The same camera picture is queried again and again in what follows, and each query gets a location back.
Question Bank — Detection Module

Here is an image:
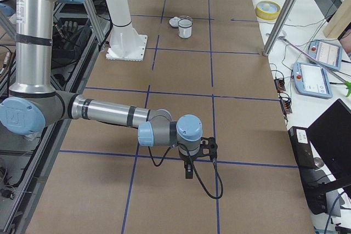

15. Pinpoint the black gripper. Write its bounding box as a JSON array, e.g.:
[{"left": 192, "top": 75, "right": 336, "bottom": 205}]
[{"left": 179, "top": 153, "right": 196, "bottom": 179}]

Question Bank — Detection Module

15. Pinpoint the white enamel mug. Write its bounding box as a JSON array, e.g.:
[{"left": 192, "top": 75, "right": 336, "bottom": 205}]
[{"left": 178, "top": 27, "right": 192, "bottom": 38}]

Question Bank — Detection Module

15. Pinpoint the clear plastic funnel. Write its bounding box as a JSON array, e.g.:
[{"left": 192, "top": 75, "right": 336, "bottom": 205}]
[{"left": 178, "top": 15, "right": 193, "bottom": 28}]

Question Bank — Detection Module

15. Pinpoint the white mug lid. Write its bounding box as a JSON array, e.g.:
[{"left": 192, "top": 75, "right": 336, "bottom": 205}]
[{"left": 169, "top": 16, "right": 179, "bottom": 28}]

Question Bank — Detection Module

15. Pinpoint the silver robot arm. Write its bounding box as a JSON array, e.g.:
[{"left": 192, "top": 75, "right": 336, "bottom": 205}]
[{"left": 1, "top": 0, "right": 203, "bottom": 179}]

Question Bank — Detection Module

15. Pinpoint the black computer box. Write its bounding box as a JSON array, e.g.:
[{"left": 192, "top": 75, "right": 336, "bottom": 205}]
[{"left": 288, "top": 126, "right": 341, "bottom": 217}]

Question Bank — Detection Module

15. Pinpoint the black monitor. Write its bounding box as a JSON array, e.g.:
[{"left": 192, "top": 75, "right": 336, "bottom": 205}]
[{"left": 307, "top": 99, "right": 350, "bottom": 196}]

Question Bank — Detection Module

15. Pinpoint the near blue teach pendant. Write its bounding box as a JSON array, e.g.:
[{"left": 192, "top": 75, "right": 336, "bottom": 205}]
[{"left": 292, "top": 62, "right": 333, "bottom": 99}]

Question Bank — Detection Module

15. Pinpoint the blue teach pendant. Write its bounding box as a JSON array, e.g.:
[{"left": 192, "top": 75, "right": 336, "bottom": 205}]
[
  {"left": 308, "top": 40, "right": 342, "bottom": 71},
  {"left": 292, "top": 62, "right": 333, "bottom": 99}
]

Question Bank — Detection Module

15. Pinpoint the yellow tape roll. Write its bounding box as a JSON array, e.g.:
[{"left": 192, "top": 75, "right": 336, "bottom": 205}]
[{"left": 255, "top": 1, "right": 281, "bottom": 21}]

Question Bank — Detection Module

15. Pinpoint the metal reacher grabber tool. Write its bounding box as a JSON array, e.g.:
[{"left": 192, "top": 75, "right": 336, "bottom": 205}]
[{"left": 278, "top": 36, "right": 350, "bottom": 97}]

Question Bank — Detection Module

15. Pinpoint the far blue teach pendant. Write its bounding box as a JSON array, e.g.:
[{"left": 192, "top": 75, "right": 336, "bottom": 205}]
[{"left": 308, "top": 40, "right": 342, "bottom": 71}]

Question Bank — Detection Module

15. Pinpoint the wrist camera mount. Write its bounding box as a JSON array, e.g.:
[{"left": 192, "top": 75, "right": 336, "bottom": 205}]
[{"left": 198, "top": 137, "right": 218, "bottom": 162}]

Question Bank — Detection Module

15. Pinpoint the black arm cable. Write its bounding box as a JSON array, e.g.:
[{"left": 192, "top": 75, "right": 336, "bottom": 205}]
[{"left": 147, "top": 142, "right": 224, "bottom": 199}]

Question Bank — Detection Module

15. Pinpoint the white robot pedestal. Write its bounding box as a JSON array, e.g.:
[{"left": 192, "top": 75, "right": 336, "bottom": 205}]
[{"left": 106, "top": 0, "right": 148, "bottom": 61}]

